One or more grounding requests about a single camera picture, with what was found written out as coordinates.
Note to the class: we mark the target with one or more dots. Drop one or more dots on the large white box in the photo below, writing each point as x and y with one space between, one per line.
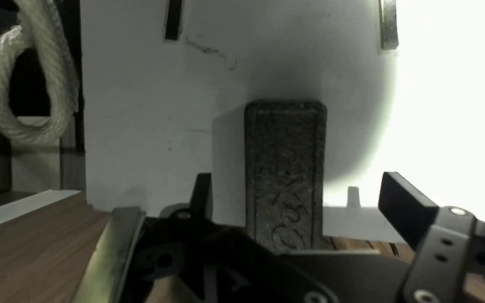
143 111

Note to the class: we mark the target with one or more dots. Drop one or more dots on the metal wrist mount bar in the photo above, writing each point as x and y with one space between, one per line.
111 253

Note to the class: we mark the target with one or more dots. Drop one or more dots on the black foam whiteboard eraser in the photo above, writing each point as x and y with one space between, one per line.
286 169

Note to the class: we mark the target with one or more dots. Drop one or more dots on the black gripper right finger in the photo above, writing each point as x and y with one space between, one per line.
439 246

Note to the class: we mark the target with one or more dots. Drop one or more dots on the white side ledge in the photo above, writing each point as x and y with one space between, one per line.
18 211

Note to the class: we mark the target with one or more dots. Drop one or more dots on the black strip on box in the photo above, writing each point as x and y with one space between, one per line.
175 19

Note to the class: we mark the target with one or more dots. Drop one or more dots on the metal strip on box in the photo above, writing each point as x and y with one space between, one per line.
388 22

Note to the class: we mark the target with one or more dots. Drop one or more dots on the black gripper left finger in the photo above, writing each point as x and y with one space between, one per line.
237 253

